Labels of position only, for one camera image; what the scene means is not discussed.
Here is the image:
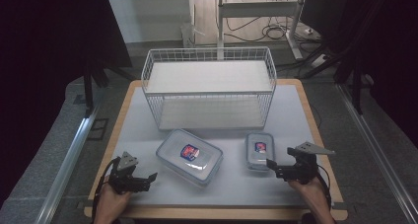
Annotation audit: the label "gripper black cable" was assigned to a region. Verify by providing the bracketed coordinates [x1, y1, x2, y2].
[315, 164, 332, 203]
[91, 156, 121, 224]

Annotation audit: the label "large clear food container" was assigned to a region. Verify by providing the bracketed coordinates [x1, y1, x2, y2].
[156, 128, 225, 187]

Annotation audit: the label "white power strip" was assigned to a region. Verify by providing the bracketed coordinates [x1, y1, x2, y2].
[310, 53, 329, 69]

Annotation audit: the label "black floor cables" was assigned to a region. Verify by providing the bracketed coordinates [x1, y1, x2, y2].
[226, 16, 322, 44]

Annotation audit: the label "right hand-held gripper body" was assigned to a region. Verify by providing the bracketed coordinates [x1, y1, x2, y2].
[275, 141, 336, 186]

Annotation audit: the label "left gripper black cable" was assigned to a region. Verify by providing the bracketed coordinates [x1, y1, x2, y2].
[91, 156, 121, 224]

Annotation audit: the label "white metal desk frame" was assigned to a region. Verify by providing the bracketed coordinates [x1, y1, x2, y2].
[215, 0, 311, 61]

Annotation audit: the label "person's right hand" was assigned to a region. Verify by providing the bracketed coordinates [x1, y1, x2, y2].
[288, 176, 330, 215]

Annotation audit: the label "black curtain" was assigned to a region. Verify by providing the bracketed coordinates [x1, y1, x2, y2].
[300, 0, 418, 149]
[0, 0, 133, 205]

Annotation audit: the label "white wire two-tier rack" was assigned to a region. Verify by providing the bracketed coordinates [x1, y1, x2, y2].
[141, 46, 278, 132]

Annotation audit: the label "small clear food container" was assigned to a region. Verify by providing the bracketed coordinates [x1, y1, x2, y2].
[244, 131, 276, 172]

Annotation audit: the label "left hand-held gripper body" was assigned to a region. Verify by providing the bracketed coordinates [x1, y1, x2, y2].
[107, 151, 150, 195]

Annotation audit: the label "person's left hand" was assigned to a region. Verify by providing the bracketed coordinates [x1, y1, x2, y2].
[94, 176, 133, 220]

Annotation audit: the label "black metal stand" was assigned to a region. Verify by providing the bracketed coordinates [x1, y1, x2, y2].
[82, 60, 111, 117]
[295, 44, 366, 115]

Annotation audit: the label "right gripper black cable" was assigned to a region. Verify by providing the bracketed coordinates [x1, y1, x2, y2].
[315, 164, 332, 203]

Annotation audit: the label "aluminium rail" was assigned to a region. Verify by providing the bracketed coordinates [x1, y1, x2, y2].
[337, 83, 418, 224]
[34, 108, 101, 224]

